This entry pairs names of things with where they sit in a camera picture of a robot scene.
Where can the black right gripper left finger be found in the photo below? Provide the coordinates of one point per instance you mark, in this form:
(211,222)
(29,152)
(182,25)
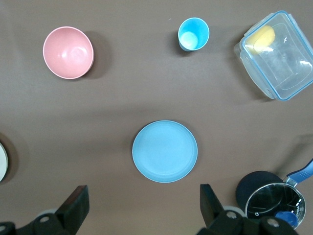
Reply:
(73,210)

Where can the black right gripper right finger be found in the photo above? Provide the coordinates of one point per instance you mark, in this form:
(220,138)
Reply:
(215,218)

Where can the light blue plate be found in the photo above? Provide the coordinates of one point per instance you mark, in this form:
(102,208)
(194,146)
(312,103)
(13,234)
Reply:
(165,151)

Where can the small dark blue round object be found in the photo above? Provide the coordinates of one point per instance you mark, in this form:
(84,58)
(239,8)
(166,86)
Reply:
(286,218)

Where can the beige plate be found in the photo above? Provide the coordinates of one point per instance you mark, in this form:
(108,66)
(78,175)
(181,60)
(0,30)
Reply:
(3,161)

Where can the brown table cover sheet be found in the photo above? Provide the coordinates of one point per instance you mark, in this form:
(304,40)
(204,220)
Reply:
(122,98)

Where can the pink bowl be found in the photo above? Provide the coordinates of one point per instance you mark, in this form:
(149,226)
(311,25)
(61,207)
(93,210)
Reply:
(68,52)

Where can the clear plastic lidded container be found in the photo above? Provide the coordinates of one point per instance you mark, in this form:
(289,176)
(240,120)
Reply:
(281,68)

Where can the light blue cup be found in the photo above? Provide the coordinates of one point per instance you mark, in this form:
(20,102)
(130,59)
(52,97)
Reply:
(193,34)

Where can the yellow round food item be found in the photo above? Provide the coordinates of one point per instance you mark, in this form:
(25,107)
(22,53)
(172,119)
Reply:
(261,38)

